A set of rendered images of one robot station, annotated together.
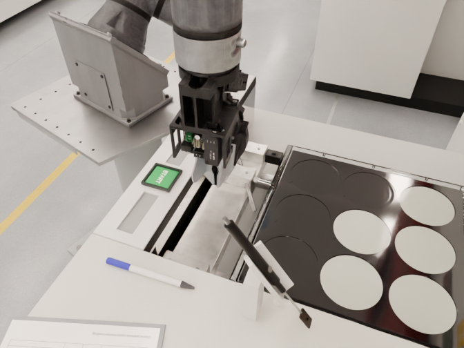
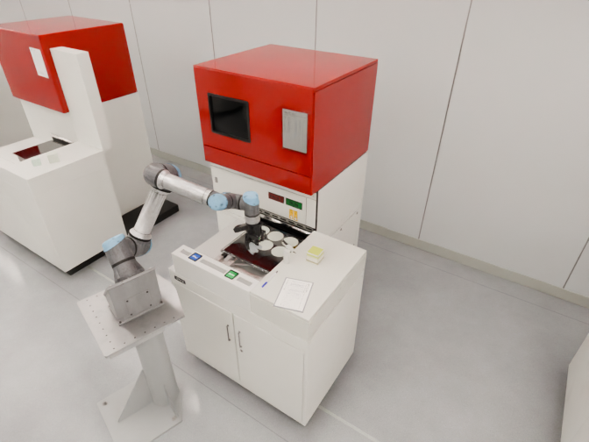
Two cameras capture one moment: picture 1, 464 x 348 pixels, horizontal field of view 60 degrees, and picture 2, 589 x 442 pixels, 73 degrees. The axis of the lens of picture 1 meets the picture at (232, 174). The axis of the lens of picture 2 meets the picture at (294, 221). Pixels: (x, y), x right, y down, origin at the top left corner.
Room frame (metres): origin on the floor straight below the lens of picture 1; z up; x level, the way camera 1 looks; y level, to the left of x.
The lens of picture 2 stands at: (-0.13, 1.59, 2.36)
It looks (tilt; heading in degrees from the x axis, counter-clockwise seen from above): 34 degrees down; 282
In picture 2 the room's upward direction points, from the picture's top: straight up
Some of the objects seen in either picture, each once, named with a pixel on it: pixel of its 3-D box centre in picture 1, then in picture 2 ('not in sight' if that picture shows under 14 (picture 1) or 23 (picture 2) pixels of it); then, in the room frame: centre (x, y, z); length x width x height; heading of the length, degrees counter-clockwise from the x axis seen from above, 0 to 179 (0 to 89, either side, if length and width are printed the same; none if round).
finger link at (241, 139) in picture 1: (230, 138); not in sight; (0.43, 0.00, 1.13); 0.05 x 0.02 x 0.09; 74
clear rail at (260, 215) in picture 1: (265, 205); (245, 261); (0.51, -0.06, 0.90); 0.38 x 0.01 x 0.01; 159
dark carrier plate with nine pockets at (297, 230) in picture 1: (360, 231); (265, 245); (0.45, -0.23, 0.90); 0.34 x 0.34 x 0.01; 69
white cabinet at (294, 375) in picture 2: not in sight; (267, 318); (0.41, -0.11, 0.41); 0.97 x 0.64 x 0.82; 159
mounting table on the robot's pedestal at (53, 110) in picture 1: (126, 115); (137, 315); (1.00, 0.32, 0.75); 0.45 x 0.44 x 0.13; 52
